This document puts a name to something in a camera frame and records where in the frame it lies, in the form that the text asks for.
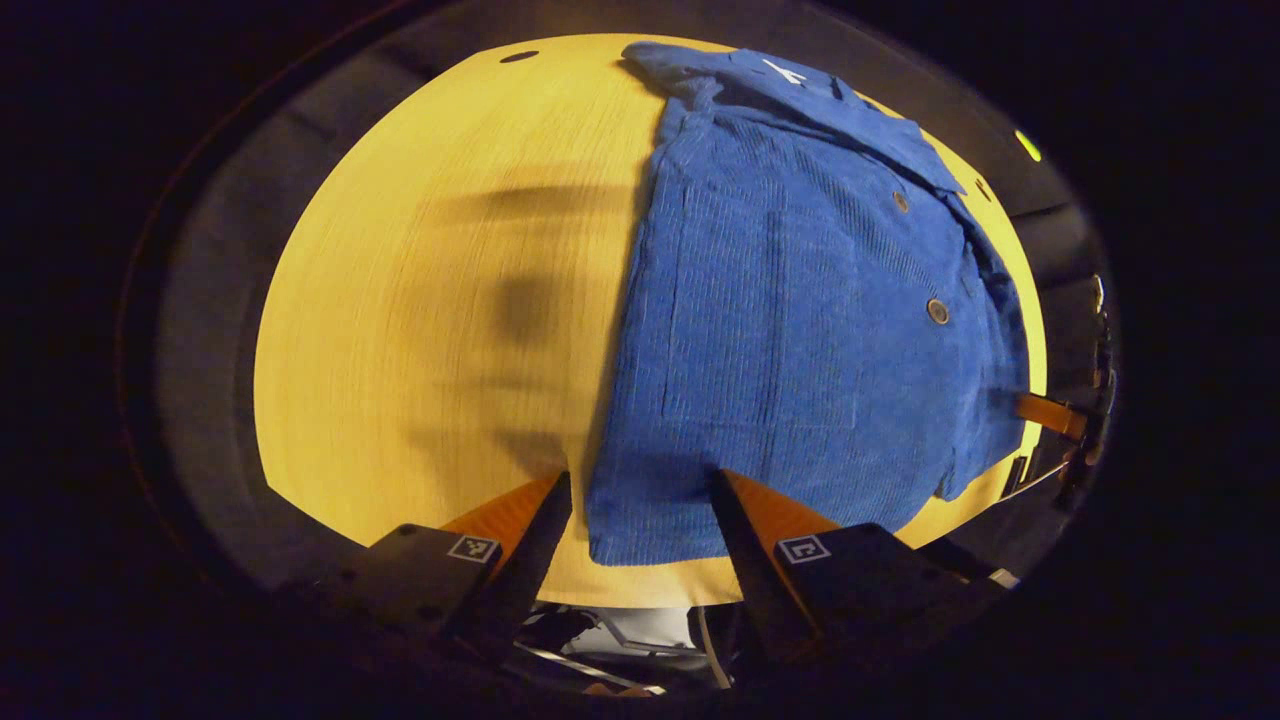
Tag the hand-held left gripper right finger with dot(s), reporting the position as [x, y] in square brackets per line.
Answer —
[745, 555]

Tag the white cloth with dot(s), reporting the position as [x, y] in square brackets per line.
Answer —
[645, 625]

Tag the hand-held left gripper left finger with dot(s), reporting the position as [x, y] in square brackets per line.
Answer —
[525, 560]

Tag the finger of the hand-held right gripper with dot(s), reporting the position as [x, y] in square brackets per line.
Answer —
[1016, 476]
[1050, 413]

